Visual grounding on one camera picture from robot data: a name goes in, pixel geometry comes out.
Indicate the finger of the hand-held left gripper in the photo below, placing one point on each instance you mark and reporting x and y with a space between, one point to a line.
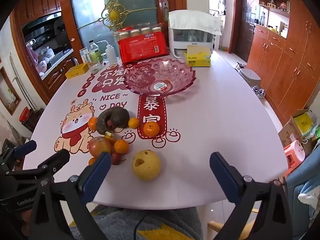
57 160
25 148

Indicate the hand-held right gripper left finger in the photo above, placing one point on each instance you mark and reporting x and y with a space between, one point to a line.
100 170

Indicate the wooden wall cabinet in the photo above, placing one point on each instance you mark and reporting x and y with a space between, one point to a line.
292 67

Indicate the wooden lower kitchen cabinet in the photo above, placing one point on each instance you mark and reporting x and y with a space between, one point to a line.
58 72

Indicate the frosted glass door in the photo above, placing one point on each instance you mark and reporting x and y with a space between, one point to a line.
85 5

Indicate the wooden wall niche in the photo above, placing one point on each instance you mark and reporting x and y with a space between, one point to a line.
8 92

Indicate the clear drinking glass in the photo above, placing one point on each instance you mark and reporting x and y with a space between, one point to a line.
94 66

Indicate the wooden chair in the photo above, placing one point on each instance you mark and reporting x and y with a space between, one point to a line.
217 226

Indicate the red jujube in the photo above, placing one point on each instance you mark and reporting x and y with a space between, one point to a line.
115 158
109 123

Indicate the pink plastic stool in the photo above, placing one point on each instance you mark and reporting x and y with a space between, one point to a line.
295 153

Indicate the black range hood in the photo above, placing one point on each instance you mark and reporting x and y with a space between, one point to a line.
42 30

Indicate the yellow plastic bag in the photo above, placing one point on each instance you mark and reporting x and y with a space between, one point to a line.
303 123

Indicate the pink plastic bag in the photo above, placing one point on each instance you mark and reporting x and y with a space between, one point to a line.
40 60

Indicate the red basin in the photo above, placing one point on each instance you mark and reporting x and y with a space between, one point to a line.
25 115

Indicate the brown entrance door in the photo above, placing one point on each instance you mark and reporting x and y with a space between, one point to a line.
243 30

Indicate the grey yellow rug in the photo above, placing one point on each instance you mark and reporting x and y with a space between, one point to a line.
117 220

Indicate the gold door ornament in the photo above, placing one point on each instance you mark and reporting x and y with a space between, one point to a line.
113 15

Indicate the beige lidded jar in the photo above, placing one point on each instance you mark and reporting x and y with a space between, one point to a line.
135 33
124 35
146 32
158 30

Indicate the pink glass fruit bowl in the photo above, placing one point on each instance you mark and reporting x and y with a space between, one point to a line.
175 72

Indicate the wooden kitchen cabinet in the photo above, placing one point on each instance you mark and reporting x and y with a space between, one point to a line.
58 72
40 3

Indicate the small yellow flat box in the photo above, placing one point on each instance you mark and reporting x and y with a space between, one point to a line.
76 71

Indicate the small yellow banana piece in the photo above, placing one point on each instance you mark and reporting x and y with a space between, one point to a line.
110 136

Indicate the metal poles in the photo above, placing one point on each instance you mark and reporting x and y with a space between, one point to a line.
22 85

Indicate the blue chair cover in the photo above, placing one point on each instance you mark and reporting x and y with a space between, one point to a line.
305 220

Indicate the small glass jar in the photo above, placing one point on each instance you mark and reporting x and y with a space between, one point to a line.
105 59

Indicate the yellow tissue box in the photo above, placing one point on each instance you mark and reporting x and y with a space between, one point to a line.
197 60

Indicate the orange tangerine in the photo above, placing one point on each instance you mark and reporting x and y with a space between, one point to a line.
121 146
151 129
92 161
133 123
92 123

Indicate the clear plastic box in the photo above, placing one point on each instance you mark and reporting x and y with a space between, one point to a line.
83 55

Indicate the red plastic package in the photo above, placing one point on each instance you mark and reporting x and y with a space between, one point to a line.
142 47

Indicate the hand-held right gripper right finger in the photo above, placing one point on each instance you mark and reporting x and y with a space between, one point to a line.
221 171

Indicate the clear plastic bottle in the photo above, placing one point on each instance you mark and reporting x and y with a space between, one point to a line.
94 51

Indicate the white cloth cover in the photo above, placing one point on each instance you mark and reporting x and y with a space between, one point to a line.
195 21

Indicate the yellow pear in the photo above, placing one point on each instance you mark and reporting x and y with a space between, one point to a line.
146 166

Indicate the white squeeze bottle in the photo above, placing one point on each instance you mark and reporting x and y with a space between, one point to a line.
111 55

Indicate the printed pink tablecloth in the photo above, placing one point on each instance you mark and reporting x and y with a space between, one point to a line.
212 120

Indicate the dark avocado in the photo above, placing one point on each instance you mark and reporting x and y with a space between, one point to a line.
122 118

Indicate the wooden upper kitchen cabinet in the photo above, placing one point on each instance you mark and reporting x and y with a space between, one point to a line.
40 3

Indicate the grey round stool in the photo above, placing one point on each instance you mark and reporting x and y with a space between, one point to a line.
251 77

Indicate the cardboard box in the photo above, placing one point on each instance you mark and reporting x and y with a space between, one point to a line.
287 132

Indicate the white countertop appliance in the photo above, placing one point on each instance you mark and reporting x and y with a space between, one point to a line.
190 42

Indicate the white blue sneakers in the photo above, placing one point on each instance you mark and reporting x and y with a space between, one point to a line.
258 92

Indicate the red apple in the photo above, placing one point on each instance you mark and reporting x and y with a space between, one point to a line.
97 147

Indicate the slim glass jar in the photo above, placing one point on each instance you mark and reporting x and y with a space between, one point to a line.
88 57

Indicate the brown overripe banana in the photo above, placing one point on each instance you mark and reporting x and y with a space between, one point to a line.
101 125

